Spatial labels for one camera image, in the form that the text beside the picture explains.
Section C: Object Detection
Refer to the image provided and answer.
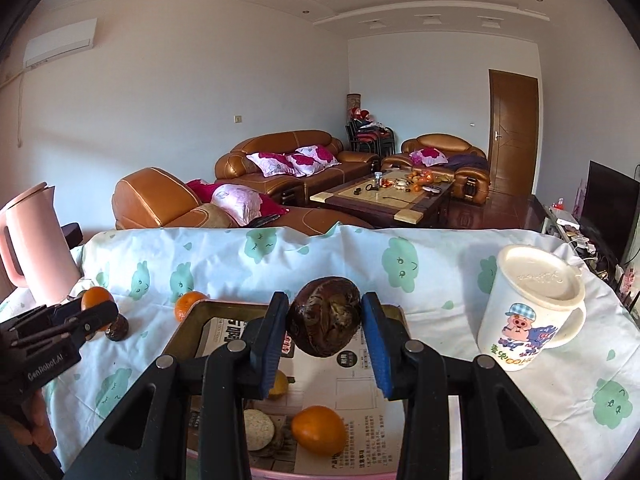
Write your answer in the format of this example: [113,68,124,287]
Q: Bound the brown leather long sofa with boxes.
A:
[215,130,380,206]

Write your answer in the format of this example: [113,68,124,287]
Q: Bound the white wall air conditioner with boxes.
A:
[23,18,98,70]

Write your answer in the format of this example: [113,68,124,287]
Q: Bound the left hand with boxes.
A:
[1,389,56,454]

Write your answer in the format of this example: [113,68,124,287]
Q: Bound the black television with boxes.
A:
[579,160,639,263]

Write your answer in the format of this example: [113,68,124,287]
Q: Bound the pink cushion far armchair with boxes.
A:
[409,146,448,168]

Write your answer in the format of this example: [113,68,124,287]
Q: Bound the dark water chestnut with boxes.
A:
[105,314,129,341]
[285,276,362,358]

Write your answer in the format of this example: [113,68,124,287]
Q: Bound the brown wooden door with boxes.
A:
[489,70,539,196]

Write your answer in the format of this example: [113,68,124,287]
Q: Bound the pink floral cushion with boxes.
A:
[288,145,340,177]
[246,152,305,178]

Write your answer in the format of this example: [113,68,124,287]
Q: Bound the white cloud-print tablecloth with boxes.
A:
[0,224,640,480]

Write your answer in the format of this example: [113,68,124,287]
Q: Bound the pink cardboard box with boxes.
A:
[163,300,404,479]

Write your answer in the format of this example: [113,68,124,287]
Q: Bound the brown leather armchair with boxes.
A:
[381,133,490,205]
[112,167,370,235]

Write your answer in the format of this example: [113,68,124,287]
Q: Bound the pink floral cushion left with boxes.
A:
[246,152,305,178]

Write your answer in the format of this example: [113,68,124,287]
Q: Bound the pink electric kettle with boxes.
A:
[1,182,80,304]

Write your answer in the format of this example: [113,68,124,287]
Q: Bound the white cartoon pig mug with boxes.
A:
[477,245,586,372]

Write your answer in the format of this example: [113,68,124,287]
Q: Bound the small longan front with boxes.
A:
[268,370,290,400]

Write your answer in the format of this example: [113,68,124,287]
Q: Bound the orange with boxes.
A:
[291,405,347,456]
[174,290,208,323]
[80,286,115,311]

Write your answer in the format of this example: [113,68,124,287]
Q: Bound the pink pillow near armchair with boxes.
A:
[210,184,262,226]

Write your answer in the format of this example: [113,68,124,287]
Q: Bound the brown leather far armchair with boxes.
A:
[381,133,490,205]

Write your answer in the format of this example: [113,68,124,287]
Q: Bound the brown leather armchair near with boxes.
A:
[112,167,370,235]

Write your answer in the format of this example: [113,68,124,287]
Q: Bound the wooden coffee table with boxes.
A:
[310,169,454,228]

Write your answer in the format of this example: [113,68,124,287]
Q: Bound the stacked dark chairs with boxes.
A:
[346,107,396,157]

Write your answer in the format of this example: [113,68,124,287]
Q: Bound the pink floral cushion right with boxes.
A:
[288,145,340,177]

